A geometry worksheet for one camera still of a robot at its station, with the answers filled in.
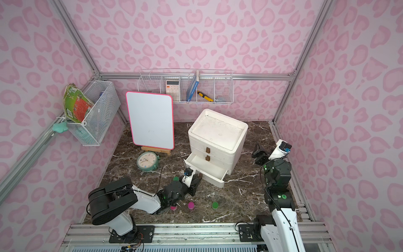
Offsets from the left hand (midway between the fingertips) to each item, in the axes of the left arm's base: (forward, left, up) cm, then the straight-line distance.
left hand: (199, 174), depth 84 cm
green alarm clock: (+11, +33, -6) cm, 35 cm away
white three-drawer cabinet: (+12, -9, +15) cm, 21 cm away
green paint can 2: (-14, -8, -5) cm, 17 cm away
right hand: (+5, -29, +20) cm, 36 cm away
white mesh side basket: (+10, +49, +24) cm, 55 cm away
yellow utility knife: (+43, -3, +18) cm, 47 cm away
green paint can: (+1, +14, -8) cm, 16 cm away
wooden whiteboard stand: (+20, +29, -6) cm, 36 cm away
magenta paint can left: (-15, +13, -6) cm, 21 cm away
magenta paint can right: (-13, +4, -8) cm, 16 cm away
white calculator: (+45, +17, +23) cm, 53 cm away
